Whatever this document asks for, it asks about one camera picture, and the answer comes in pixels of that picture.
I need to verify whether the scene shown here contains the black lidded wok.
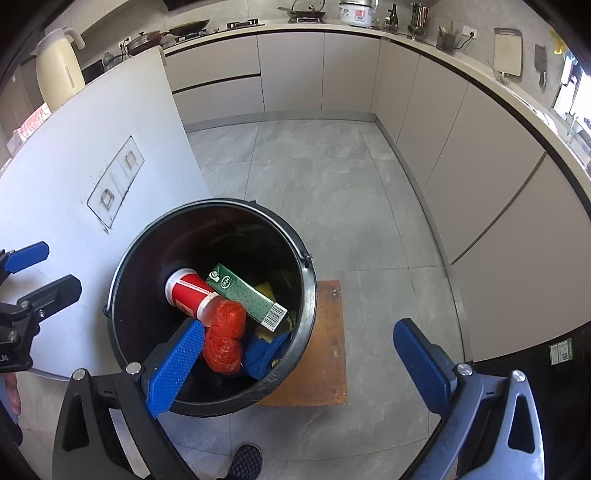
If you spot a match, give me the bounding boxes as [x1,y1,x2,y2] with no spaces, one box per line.
[124,31,168,56]

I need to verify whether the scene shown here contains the white rice cooker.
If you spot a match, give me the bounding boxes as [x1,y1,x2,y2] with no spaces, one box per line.
[339,0,377,28]

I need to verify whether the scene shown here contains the gas stove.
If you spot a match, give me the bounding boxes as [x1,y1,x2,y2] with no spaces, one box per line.
[173,18,262,42]

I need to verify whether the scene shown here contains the dark bottle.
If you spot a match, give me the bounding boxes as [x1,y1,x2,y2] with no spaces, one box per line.
[387,4,399,32]

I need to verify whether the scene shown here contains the blue cloth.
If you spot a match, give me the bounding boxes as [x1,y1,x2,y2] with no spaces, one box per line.
[242,332,291,380]

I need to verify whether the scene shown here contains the black shoe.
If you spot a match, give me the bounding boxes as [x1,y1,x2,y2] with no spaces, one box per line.
[218,443,263,480]

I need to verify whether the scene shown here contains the beige thermos jug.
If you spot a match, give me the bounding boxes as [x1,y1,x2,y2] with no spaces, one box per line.
[20,27,85,112]

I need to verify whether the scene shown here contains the yellow blue rubber gloves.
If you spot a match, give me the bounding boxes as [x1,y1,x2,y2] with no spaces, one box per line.
[549,27,575,61]

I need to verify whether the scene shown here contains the red white carton box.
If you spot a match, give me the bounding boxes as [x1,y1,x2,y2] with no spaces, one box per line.
[13,103,52,142]

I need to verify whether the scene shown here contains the yellow cloth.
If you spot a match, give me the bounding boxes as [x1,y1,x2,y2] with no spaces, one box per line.
[254,270,297,343]

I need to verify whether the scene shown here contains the white cutting board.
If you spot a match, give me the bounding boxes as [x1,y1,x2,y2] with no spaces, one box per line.
[493,27,523,78]

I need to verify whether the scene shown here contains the black cleaver knife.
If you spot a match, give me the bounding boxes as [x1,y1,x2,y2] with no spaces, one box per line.
[534,44,547,91]

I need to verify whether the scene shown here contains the glass lid pot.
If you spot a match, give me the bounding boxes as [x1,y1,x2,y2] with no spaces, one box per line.
[276,0,325,23]

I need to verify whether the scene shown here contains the person's left hand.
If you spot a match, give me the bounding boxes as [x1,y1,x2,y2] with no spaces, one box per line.
[4,373,22,416]

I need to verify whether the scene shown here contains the red plastic bag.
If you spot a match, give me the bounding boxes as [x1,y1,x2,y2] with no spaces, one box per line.
[202,299,246,375]

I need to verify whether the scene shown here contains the frying pan on stove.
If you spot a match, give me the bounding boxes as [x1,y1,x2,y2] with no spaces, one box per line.
[167,19,209,37]

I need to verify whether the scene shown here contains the black trash bucket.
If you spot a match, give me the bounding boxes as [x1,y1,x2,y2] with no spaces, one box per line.
[104,198,318,418]

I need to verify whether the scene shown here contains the utensil holder cup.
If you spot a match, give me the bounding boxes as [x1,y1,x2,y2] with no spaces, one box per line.
[436,22,459,52]

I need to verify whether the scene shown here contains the red paper cup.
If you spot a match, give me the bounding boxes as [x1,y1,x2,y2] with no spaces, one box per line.
[164,268,224,328]

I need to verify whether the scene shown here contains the green carton box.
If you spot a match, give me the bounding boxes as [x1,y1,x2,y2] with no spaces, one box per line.
[205,264,287,332]

